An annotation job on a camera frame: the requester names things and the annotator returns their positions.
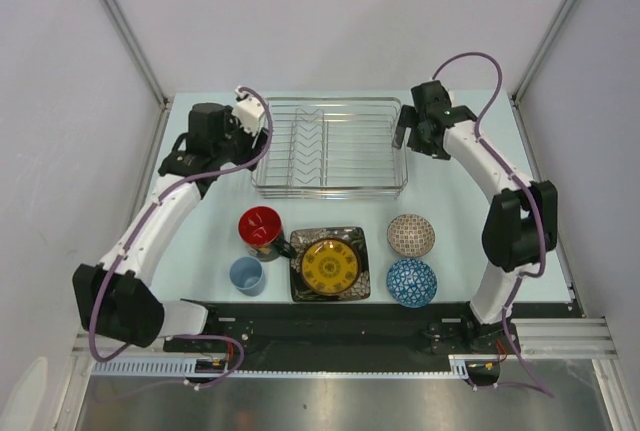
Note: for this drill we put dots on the light blue plastic cup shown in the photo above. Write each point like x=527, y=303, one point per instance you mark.
x=247, y=276

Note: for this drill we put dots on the yellow patterned round plate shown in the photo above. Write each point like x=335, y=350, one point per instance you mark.
x=330, y=266

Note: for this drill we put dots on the aluminium frame rail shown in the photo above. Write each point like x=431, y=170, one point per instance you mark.
x=570, y=338

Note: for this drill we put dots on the red patterned white bowl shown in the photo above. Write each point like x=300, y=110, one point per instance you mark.
x=411, y=235

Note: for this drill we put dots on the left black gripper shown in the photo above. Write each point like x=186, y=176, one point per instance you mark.
x=249, y=152

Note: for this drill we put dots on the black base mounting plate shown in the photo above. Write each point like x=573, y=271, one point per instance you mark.
x=350, y=338

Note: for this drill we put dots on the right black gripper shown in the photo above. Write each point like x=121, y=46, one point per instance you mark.
x=409, y=118

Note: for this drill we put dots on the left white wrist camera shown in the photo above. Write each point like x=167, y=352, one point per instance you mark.
x=249, y=111

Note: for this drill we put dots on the black floral square plate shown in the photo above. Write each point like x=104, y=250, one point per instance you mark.
x=301, y=239

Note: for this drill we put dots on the steel wire dish rack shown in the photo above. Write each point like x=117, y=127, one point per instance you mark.
x=332, y=148

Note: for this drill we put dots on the blue triangle patterned bowl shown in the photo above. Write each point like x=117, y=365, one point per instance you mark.
x=412, y=283

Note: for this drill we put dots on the red and black mug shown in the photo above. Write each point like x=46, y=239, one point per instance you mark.
x=261, y=230

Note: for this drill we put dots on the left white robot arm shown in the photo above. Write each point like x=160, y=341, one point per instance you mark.
x=113, y=297

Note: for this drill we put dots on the right slotted cable duct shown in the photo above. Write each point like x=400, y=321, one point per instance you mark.
x=478, y=368

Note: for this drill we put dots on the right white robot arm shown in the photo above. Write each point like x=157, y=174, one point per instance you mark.
x=521, y=225

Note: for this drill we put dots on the slotted cable duct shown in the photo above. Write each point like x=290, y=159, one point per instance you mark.
x=478, y=368
x=169, y=366

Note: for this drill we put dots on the left slotted cable duct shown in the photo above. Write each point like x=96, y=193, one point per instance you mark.
x=169, y=366

